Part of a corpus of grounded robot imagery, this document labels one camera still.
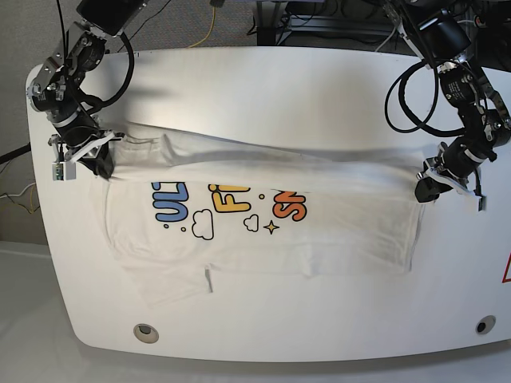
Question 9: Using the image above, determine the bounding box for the red triangle sticker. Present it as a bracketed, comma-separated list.
[501, 255, 511, 283]

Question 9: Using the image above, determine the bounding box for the white floor cable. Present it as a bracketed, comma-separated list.
[0, 182, 37, 200]

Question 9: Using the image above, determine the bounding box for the black table leg bar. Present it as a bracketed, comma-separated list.
[0, 143, 31, 164]

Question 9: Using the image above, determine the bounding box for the yellow floor cable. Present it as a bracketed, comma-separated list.
[189, 6, 219, 49]

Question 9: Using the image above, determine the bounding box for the black white gripper body image-left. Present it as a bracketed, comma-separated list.
[48, 113, 124, 163]

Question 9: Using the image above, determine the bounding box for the table cable grommet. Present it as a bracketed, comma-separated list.
[133, 323, 159, 344]
[476, 315, 497, 335]

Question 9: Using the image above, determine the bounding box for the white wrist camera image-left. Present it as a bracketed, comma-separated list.
[52, 161, 77, 181]

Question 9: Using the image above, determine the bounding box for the black equipment rack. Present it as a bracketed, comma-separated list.
[247, 1, 398, 46]

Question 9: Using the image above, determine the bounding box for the left table cable grommet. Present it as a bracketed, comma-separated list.
[133, 323, 159, 344]

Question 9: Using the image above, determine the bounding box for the right table cable grommet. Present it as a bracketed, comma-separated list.
[476, 315, 497, 335]

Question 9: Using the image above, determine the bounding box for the white printed T-shirt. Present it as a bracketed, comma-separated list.
[90, 128, 424, 306]

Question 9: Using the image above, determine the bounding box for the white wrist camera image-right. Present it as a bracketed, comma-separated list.
[477, 195, 487, 211]

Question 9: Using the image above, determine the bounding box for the black white gripper body image-right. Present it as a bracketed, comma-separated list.
[418, 141, 497, 198]

